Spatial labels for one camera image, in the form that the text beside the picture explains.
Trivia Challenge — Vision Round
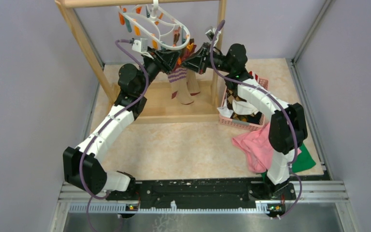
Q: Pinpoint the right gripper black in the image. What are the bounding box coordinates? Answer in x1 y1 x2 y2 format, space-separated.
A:
178 43 232 76

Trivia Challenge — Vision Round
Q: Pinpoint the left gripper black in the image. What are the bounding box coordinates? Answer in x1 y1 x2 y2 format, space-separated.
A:
136 46 182 95

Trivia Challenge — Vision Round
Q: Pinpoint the purple striped tan sock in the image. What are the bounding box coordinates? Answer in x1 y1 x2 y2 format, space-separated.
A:
168 67 194 105

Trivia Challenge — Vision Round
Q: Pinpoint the white round clip hanger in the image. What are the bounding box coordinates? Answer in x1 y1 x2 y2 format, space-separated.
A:
117 0 192 50

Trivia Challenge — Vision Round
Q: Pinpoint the purple striped sock maroon cuff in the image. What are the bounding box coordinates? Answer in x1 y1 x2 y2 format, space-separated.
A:
185 39 200 96

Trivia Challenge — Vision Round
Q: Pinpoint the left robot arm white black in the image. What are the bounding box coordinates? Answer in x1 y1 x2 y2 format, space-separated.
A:
63 48 181 200

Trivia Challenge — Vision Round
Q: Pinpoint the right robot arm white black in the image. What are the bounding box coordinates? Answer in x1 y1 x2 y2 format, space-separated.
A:
181 43 308 199

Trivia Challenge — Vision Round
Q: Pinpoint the wooden clothes rack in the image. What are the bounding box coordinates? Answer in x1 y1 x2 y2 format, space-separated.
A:
55 0 219 124

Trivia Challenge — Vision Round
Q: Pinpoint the brown argyle sock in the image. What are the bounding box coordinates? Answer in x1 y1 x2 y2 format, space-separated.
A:
224 88 245 110

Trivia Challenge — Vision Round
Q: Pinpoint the white sock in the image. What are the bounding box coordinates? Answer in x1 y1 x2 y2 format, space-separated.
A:
217 100 259 118

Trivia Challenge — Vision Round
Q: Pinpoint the pink plastic basket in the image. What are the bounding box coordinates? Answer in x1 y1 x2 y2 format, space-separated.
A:
218 72 270 132

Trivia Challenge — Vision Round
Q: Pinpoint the pink cloth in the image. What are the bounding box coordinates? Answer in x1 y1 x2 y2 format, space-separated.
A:
231 123 301 174

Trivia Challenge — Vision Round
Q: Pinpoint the green cloth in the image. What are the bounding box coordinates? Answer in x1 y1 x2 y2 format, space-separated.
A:
261 144 316 180

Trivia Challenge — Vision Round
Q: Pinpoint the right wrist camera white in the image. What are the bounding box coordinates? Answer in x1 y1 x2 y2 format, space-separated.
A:
205 27 221 46

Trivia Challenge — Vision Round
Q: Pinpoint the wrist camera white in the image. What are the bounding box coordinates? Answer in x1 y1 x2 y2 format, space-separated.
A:
132 38 148 54
205 27 221 46

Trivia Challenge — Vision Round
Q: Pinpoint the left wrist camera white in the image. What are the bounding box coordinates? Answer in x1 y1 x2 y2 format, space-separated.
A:
132 38 148 54

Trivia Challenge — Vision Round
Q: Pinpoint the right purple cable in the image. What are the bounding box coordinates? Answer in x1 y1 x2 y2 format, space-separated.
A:
209 19 302 219

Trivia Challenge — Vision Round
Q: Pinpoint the purple cable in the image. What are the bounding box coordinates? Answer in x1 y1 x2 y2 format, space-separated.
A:
209 19 302 219
78 39 150 232

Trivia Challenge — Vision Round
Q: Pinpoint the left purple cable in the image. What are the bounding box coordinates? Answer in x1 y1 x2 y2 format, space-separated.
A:
78 39 150 232

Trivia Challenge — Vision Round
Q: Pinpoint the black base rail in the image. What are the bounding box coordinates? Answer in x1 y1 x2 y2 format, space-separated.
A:
106 177 297 217

